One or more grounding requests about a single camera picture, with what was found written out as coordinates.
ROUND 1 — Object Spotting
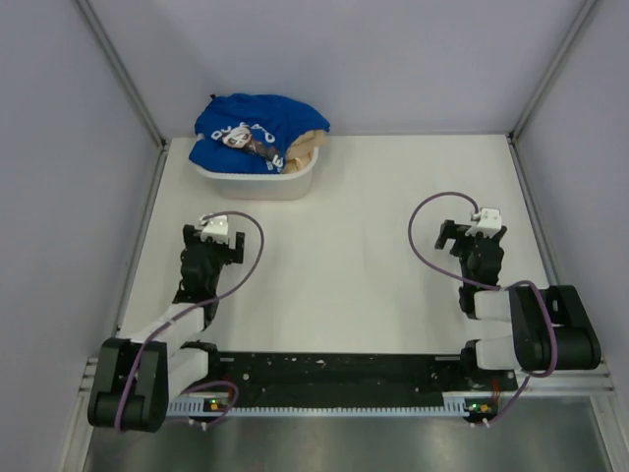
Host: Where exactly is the white plastic laundry basket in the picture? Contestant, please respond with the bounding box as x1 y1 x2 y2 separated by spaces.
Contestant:
193 147 319 201

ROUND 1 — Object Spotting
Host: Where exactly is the blue printed t-shirt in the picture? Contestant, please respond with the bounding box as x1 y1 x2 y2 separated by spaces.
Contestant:
189 93 330 175

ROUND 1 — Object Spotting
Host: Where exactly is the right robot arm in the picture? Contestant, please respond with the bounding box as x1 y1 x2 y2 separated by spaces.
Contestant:
434 219 601 389

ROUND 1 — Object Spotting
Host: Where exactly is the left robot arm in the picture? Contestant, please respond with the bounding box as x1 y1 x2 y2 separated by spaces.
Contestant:
87 217 246 433

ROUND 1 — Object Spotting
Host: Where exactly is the beige t-shirt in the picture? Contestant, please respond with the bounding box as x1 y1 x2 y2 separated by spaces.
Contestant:
283 130 326 174

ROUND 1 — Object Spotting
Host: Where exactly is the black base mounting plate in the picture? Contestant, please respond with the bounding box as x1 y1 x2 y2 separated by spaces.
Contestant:
206 351 517 408

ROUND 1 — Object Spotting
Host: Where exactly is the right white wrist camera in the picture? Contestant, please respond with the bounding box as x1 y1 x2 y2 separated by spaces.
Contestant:
466 207 502 238

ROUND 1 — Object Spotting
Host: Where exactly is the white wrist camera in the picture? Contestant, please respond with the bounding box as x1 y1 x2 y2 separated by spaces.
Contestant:
466 207 502 238
195 214 229 244

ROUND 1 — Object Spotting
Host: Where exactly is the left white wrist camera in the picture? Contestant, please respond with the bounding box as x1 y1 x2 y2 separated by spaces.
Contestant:
195 214 229 244

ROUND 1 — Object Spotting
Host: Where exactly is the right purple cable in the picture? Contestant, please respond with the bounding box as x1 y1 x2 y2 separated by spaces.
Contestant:
408 191 558 427

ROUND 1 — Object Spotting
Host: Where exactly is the purple cable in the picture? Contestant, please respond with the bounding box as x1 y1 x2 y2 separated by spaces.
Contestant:
408 191 558 427
113 210 266 433

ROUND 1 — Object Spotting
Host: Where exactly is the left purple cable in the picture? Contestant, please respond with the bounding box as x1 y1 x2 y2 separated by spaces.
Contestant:
113 210 266 433

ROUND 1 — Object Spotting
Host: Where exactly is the slotted cable duct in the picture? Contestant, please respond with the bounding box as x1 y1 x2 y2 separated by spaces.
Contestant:
166 397 495 419

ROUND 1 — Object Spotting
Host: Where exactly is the aluminium frame rail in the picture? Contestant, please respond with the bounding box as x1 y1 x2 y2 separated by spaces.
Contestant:
524 371 615 397

